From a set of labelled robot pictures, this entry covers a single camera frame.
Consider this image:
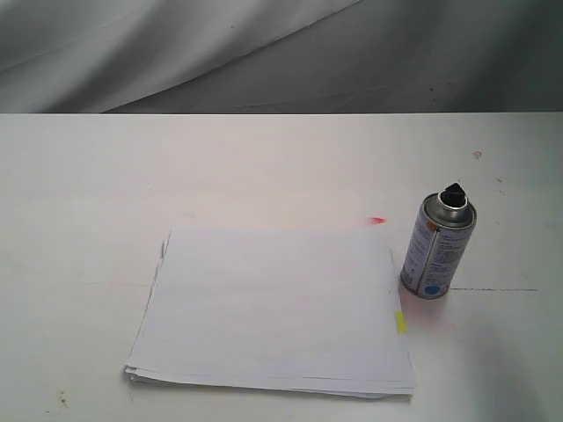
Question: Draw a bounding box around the white paper sheet stack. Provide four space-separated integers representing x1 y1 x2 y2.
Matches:
125 227 416 398

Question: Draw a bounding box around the white labelled spray paint can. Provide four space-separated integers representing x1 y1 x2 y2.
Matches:
400 183 477 299

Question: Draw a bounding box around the grey fabric backdrop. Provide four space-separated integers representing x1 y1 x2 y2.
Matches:
1 1 562 113

